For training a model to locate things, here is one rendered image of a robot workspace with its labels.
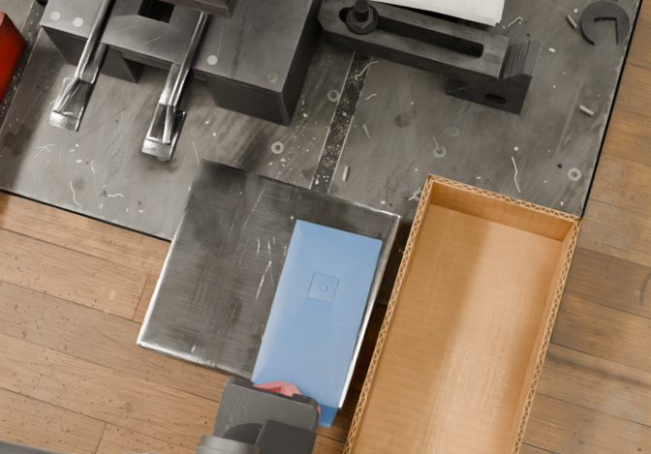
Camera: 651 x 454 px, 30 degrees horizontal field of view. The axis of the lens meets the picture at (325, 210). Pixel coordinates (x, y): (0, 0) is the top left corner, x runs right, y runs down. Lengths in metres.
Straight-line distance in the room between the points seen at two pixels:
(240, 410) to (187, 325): 0.15
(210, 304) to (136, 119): 0.18
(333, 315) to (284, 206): 0.10
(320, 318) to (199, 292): 0.10
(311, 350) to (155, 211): 0.18
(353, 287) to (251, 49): 0.20
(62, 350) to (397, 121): 0.33
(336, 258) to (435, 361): 0.11
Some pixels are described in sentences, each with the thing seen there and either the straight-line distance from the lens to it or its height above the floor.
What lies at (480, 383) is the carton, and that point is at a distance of 0.96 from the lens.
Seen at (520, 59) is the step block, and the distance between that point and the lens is 0.95.
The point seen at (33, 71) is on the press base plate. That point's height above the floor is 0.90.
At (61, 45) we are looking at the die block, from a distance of 1.02.
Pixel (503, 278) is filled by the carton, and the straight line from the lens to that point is 0.98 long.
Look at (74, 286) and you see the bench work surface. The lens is 1.01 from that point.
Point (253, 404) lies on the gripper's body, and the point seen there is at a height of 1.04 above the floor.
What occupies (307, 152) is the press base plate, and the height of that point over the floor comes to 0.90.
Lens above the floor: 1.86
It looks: 75 degrees down
